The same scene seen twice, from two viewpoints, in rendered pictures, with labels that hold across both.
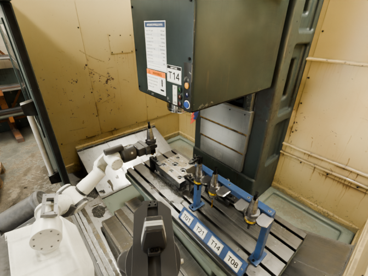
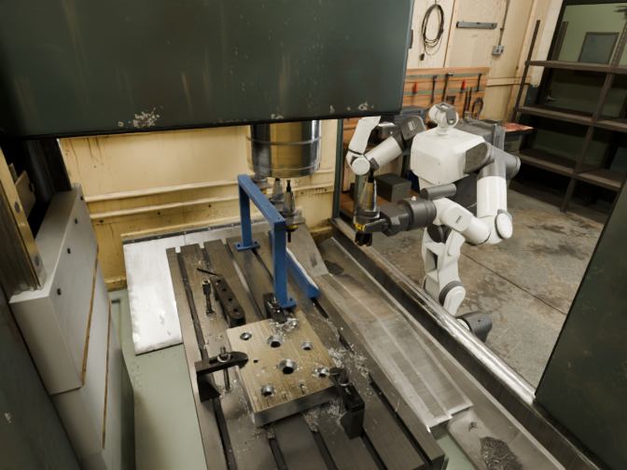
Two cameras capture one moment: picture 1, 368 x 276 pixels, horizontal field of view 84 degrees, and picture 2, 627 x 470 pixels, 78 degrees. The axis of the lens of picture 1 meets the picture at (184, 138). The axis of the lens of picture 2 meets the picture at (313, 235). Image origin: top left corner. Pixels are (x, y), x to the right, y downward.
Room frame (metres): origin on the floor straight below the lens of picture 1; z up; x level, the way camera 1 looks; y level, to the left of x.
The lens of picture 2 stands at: (1.93, 0.33, 1.74)
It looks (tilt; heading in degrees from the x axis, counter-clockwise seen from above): 28 degrees down; 197
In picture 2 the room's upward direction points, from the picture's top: 1 degrees clockwise
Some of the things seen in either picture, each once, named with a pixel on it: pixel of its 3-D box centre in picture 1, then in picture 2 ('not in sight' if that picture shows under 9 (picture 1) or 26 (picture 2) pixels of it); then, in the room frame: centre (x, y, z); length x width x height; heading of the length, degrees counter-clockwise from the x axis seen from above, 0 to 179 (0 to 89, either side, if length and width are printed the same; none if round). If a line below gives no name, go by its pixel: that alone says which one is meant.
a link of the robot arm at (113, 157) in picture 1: (116, 156); (431, 204); (0.89, 0.35, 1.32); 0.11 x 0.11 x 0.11; 41
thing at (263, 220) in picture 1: (263, 220); not in sight; (0.58, -0.34, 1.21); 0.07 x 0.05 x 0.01; 131
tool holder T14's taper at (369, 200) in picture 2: (149, 132); (369, 194); (1.03, 0.20, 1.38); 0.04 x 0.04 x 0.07
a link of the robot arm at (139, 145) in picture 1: (136, 150); (397, 215); (0.97, 0.27, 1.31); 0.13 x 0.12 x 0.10; 41
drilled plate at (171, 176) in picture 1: (178, 169); (281, 360); (1.24, 0.03, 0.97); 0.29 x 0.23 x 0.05; 41
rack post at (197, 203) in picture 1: (197, 188); (279, 268); (0.95, -0.09, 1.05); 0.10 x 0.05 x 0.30; 131
